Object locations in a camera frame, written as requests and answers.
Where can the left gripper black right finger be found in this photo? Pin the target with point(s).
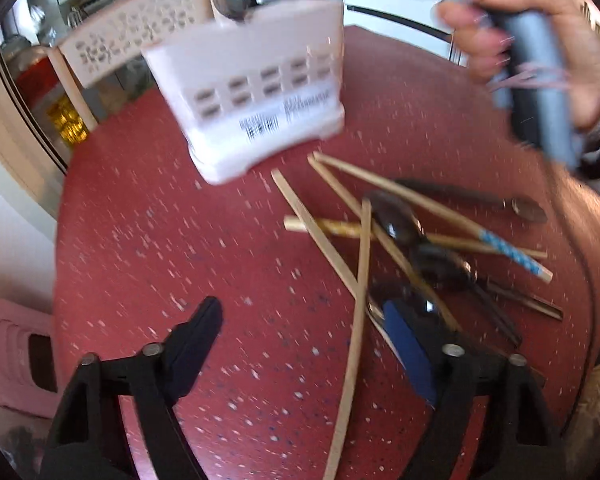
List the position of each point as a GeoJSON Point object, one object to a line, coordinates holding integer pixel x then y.
{"type": "Point", "coordinates": [518, 439]}

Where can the plain wooden chopstick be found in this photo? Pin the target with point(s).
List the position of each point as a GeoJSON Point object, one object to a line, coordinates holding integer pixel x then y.
{"type": "Point", "coordinates": [388, 244]}
{"type": "Point", "coordinates": [330, 253]}
{"type": "Point", "coordinates": [355, 348]}

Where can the red plastic basket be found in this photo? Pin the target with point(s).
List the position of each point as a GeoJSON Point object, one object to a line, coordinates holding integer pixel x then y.
{"type": "Point", "coordinates": [36, 81]}

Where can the stacked pink plastic stools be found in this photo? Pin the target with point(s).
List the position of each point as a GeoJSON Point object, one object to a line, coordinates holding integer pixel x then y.
{"type": "Point", "coordinates": [20, 327]}

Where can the pink flower-cutout storage cart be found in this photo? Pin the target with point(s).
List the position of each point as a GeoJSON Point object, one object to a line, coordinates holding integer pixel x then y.
{"type": "Point", "coordinates": [114, 36]}

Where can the person's right hand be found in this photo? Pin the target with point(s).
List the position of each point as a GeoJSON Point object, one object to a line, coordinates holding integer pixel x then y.
{"type": "Point", "coordinates": [486, 47]}

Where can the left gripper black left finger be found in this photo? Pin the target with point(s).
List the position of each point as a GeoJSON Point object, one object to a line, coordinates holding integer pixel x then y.
{"type": "Point", "coordinates": [88, 438]}

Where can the yellow-patterned chopstick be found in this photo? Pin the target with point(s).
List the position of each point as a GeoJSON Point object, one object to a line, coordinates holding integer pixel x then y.
{"type": "Point", "coordinates": [352, 230]}

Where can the white refrigerator with magnets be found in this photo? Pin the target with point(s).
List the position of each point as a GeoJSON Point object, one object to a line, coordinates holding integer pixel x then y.
{"type": "Point", "coordinates": [414, 22]}

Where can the pink plastic utensil holder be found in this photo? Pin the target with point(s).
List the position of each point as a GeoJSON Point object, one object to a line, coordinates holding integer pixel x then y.
{"type": "Point", "coordinates": [243, 92]}

